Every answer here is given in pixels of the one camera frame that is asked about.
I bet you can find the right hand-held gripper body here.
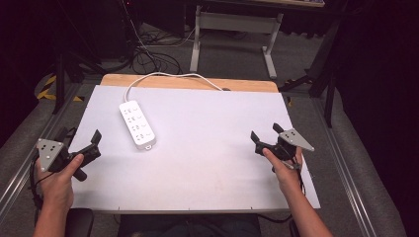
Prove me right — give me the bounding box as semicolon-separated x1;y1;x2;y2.
254;127;315;163

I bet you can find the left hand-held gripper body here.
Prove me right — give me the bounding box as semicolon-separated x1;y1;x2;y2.
35;126;103;174

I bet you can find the person's left hand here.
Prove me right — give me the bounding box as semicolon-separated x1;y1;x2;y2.
35;153;85;211

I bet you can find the person's right hand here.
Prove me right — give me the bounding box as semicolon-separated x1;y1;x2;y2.
262;146;304;196

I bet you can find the white power strip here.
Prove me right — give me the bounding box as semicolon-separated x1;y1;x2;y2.
118;100;157;151

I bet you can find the black chair armrest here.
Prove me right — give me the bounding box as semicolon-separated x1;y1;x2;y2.
65;207;95;237

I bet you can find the black tripod stand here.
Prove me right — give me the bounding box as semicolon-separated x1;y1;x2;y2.
278;19;341;128

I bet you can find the white table cover sheet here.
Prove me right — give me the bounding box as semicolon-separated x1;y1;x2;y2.
67;84;321;211

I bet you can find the black metal stand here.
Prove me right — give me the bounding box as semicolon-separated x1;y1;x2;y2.
52;48;107;115

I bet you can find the yellow black floor tape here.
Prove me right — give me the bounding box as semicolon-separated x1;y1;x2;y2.
35;74;84;103

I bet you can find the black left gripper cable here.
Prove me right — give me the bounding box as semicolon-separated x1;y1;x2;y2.
29;154;53;211

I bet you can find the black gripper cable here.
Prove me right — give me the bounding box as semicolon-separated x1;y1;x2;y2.
290;157;307;198
29;154;53;211

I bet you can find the aluminium rail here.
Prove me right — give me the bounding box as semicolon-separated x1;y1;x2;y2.
0;82;82;215
310;97;375;237

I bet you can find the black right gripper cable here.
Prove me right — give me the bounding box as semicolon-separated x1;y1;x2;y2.
290;157;307;198

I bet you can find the white power strip cable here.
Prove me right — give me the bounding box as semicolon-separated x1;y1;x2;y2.
123;72;223;103

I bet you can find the black cable under table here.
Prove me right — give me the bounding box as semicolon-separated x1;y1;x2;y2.
256;212;293;225

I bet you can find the black floor cable bundle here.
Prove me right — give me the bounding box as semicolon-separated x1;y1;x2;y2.
129;29;184;76

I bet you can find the white metal desk frame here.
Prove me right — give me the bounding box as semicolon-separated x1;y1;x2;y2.
189;4;285;80

